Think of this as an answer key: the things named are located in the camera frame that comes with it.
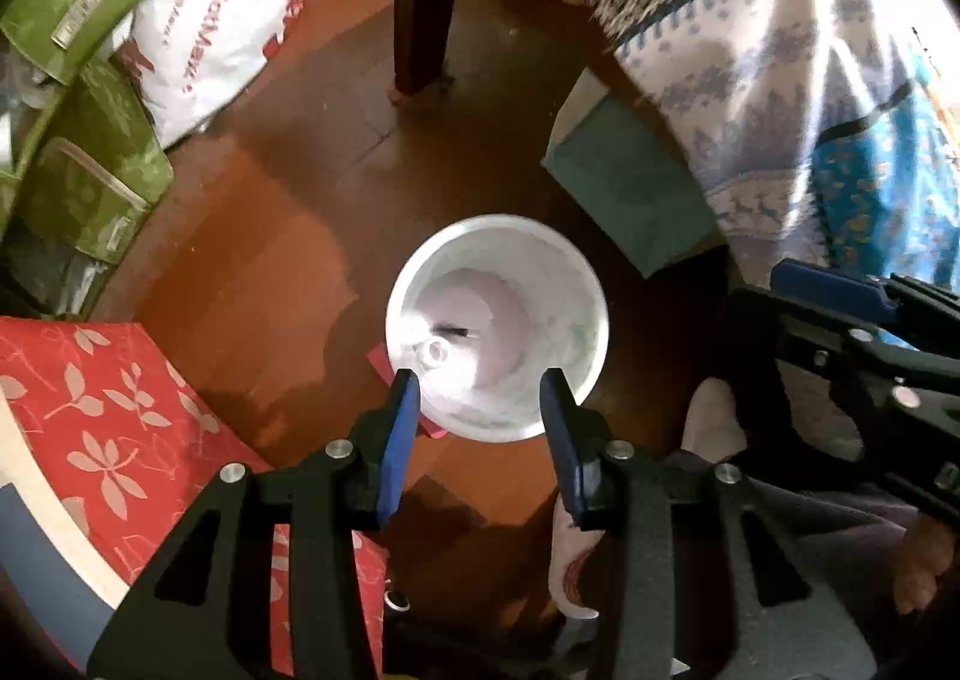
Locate white plastic trash bin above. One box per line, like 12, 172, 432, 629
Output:
386, 214, 610, 443

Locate person's right hand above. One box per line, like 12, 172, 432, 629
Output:
893, 514, 957, 615

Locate patchwork blue bed quilt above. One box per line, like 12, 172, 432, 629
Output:
569, 0, 958, 288

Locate teal box under bed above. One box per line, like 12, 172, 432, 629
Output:
542, 70, 722, 276

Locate dark wooden bed leg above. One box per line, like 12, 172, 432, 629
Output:
389, 0, 455, 105

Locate white plastic shopping bag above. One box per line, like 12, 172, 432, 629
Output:
116, 0, 308, 149

